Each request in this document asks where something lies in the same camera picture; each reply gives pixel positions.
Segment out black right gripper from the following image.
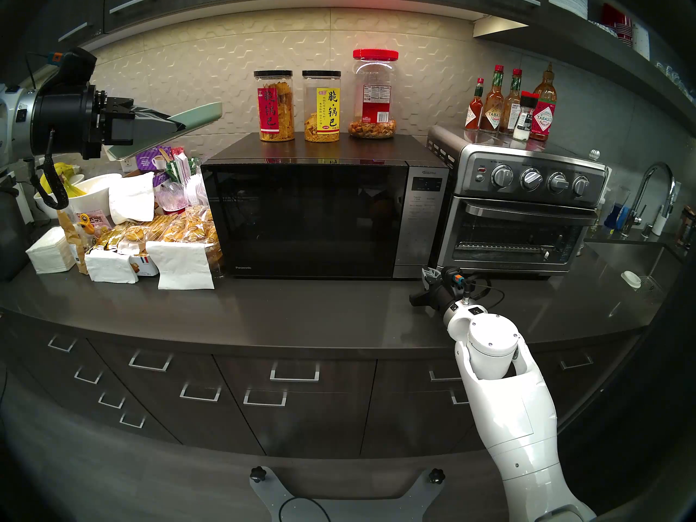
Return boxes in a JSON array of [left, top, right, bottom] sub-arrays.
[[409, 266, 455, 313]]

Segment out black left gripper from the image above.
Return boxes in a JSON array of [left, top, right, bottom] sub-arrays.
[[32, 84, 187, 159]]

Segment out light green plate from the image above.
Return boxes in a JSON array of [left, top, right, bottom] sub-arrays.
[[104, 102, 223, 161]]

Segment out black microwave oven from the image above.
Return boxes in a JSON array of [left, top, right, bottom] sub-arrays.
[[201, 134, 451, 281]]

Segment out purple snack bag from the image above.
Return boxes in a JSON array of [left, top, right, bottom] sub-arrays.
[[136, 146, 173, 187]]

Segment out green red tea packets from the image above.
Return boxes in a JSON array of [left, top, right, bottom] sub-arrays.
[[163, 147, 199, 184]]

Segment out white paper bag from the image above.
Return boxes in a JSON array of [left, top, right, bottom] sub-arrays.
[[109, 171, 156, 223]]

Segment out clear pink plastic bag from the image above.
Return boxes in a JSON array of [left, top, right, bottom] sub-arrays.
[[158, 178, 204, 214]]

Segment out large white bowl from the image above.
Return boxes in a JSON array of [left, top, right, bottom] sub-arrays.
[[68, 173, 123, 217]]

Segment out yellow banana bunch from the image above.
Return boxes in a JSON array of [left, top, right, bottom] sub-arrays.
[[39, 162, 83, 196]]

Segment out stainless steel toaster oven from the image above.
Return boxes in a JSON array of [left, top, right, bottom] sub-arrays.
[[427, 125, 610, 277]]

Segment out pink snack packet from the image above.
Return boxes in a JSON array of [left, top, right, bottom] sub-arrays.
[[79, 210, 112, 233]]

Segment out wrapped pastries pile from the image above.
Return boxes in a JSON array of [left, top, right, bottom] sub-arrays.
[[95, 204, 221, 266]]

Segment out snack jar pink label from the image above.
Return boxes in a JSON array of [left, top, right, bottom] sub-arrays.
[[254, 70, 295, 142]]

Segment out bananas in white bowl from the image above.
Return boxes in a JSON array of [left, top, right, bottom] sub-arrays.
[[34, 174, 85, 220]]

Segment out brown snack packet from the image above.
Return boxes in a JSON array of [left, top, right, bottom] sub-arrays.
[[57, 208, 90, 275]]

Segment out large white draped napkin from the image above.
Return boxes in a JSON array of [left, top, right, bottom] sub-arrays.
[[146, 241, 215, 290]]

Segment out white napkin stack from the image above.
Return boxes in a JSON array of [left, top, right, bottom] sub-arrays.
[[26, 226, 76, 274]]

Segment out dark lower drawer cabinet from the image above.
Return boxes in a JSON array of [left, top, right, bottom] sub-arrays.
[[0, 309, 653, 467]]

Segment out snack jar yellow label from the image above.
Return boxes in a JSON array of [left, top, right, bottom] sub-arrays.
[[302, 70, 342, 144]]

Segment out black countertop appliance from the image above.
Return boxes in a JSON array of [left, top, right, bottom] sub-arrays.
[[0, 173, 30, 281]]

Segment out small red hot sauce bottle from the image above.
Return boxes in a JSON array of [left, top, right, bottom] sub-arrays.
[[465, 78, 486, 130]]

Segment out brown sauce bottle Tabasco label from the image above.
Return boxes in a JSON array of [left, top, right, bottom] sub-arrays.
[[480, 64, 505, 133]]

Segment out clear jar red lid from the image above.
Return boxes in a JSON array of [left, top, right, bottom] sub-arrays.
[[348, 49, 399, 140]]

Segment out large orange Tabasco bottle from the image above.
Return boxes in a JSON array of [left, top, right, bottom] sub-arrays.
[[530, 61, 558, 142]]

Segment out stainless steel sink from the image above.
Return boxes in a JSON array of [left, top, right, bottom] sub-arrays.
[[585, 241, 680, 305]]

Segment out chrome kitchen faucet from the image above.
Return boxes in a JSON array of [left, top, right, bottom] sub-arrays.
[[623, 162, 676, 239]]

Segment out brown bottle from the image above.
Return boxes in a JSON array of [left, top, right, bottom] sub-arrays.
[[677, 206, 696, 248]]

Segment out red cup stack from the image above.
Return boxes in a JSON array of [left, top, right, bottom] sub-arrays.
[[601, 4, 634, 41]]

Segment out white cup stack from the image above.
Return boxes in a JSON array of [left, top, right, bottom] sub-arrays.
[[631, 21, 651, 59]]

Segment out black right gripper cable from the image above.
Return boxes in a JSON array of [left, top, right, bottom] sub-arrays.
[[465, 279, 505, 310]]

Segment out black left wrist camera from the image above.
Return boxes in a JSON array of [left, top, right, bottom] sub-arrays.
[[46, 48, 97, 95]]

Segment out thin black camera cable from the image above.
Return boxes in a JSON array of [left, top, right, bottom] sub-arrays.
[[24, 51, 55, 89]]

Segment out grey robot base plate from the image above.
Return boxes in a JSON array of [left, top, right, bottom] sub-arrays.
[[250, 467, 446, 522]]

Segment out black base cable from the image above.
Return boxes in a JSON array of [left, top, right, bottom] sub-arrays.
[[278, 496, 332, 522]]

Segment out dark wall shelf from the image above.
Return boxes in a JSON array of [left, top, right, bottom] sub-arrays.
[[472, 15, 696, 141]]

